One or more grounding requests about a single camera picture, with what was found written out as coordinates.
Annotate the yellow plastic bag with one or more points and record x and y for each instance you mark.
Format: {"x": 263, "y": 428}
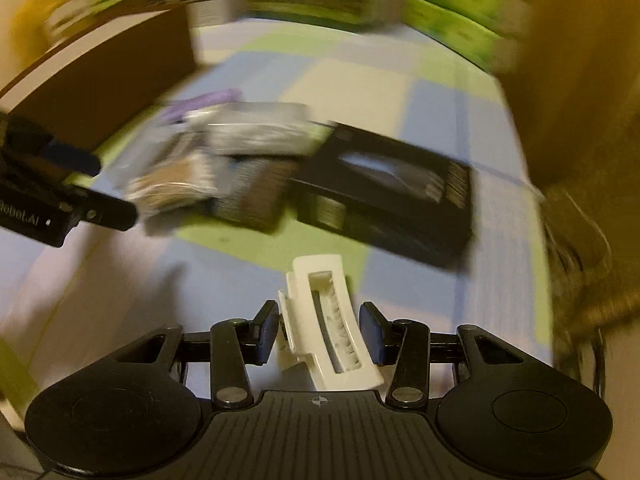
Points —
{"x": 30, "y": 20}

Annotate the purple tube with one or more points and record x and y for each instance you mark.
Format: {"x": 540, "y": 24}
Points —
{"x": 202, "y": 102}

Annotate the stack of green tissue packs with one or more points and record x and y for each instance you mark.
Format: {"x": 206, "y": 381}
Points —
{"x": 460, "y": 5}

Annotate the wooden cabinet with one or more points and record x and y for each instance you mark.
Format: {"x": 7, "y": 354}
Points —
{"x": 575, "y": 85}

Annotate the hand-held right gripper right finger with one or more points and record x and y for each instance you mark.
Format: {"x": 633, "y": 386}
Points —
{"x": 372, "y": 335}

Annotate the striped knitted sock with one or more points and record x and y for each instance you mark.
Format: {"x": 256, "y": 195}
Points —
{"x": 250, "y": 195}

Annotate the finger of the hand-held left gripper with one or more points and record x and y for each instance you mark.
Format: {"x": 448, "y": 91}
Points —
{"x": 75, "y": 159}
{"x": 107, "y": 212}

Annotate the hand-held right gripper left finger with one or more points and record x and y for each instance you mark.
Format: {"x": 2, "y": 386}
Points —
{"x": 267, "y": 335}

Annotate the brown cardboard box white inside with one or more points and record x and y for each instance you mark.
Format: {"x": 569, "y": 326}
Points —
{"x": 100, "y": 80}

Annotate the black shaver box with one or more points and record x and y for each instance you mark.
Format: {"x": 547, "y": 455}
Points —
{"x": 385, "y": 190}

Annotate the cotton swab pack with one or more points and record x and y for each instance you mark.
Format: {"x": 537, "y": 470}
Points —
{"x": 170, "y": 182}

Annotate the white hair clip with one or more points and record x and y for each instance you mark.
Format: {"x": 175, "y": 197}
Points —
{"x": 325, "y": 330}

